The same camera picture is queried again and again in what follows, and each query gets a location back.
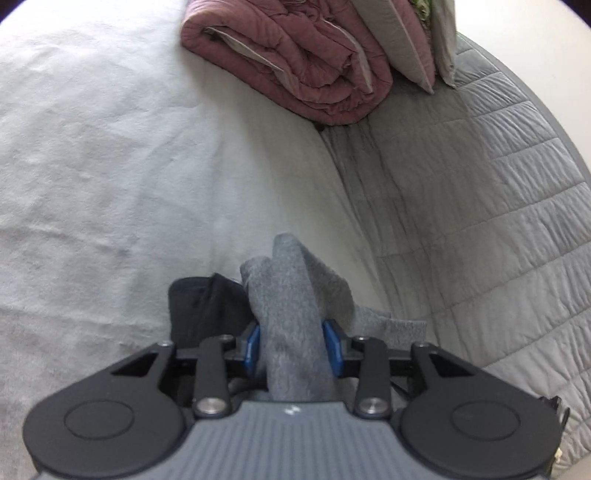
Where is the pink folded quilt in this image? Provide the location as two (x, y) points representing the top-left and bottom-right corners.
(180, 0), (394, 126)

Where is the grey quilted headboard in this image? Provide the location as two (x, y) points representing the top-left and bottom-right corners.
(318, 32), (591, 462)

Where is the black folded garment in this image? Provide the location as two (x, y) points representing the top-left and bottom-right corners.
(167, 272), (252, 352)

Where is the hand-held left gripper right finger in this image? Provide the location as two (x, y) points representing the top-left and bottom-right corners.
(322, 319), (467, 419)

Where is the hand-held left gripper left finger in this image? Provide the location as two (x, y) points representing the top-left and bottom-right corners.
(111, 320), (262, 419)

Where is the grey shirt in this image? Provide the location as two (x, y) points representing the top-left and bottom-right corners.
(239, 233), (428, 402)

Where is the grey pillow with pink trim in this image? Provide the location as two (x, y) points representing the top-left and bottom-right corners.
(353, 0), (437, 94)

